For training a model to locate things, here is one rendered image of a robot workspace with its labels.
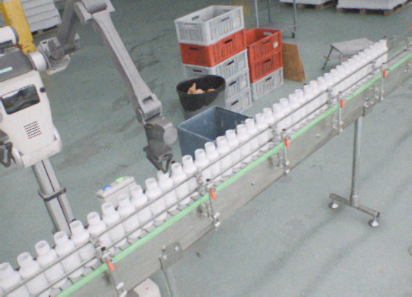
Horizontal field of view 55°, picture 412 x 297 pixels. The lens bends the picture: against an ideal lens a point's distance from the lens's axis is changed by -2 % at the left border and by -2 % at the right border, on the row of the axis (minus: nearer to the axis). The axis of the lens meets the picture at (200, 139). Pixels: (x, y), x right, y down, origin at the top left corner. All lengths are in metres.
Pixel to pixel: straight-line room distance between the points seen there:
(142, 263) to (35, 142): 0.70
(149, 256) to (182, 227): 0.16
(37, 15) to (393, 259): 9.67
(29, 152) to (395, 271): 2.10
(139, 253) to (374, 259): 1.66
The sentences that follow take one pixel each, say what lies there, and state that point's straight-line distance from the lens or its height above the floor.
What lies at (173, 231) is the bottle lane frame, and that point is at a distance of 1.54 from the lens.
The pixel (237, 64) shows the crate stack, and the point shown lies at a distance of 4.23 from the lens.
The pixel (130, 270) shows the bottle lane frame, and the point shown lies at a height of 0.91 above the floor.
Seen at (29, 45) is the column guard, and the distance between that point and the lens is 9.05.
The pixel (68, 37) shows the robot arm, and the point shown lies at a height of 1.63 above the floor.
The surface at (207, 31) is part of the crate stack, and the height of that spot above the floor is 1.02.
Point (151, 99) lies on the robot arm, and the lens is 1.34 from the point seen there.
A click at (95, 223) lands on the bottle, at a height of 1.14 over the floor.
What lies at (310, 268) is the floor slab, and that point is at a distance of 2.64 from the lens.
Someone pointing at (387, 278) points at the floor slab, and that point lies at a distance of 2.65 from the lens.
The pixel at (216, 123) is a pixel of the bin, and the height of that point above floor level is 0.84.
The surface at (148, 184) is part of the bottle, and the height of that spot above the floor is 1.16.
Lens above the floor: 1.96
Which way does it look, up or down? 29 degrees down
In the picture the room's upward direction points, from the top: 9 degrees counter-clockwise
